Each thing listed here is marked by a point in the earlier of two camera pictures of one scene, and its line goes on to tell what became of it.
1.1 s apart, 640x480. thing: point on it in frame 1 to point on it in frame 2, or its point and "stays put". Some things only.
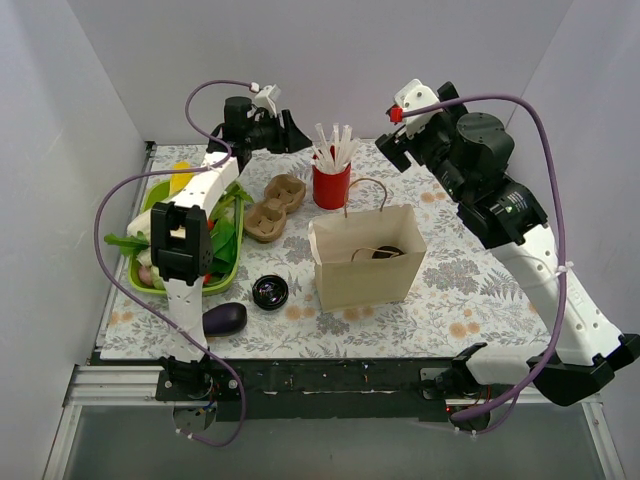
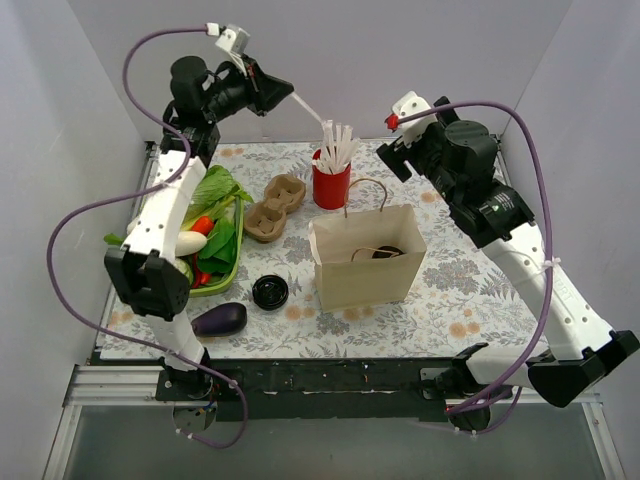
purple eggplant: [224, 319] stays put
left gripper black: [285, 131] to [256, 88]
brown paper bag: [366, 260] stays put
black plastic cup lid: [388, 252] stays put
